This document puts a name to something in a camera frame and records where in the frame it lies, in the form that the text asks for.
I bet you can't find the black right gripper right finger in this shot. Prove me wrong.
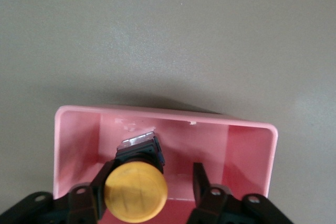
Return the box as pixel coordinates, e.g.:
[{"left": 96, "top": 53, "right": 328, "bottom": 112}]
[{"left": 187, "top": 162, "right": 245, "bottom": 224}]

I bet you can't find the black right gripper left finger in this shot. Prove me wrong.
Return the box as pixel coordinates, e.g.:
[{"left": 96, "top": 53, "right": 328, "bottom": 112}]
[{"left": 54, "top": 159, "right": 117, "bottom": 224}]

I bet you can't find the yellow push button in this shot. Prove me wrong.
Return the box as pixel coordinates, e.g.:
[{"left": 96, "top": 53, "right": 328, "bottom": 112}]
[{"left": 104, "top": 126, "right": 169, "bottom": 223}]

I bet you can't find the pink plastic bin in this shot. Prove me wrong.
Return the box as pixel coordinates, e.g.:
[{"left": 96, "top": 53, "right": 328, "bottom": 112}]
[{"left": 53, "top": 105, "right": 278, "bottom": 224}]

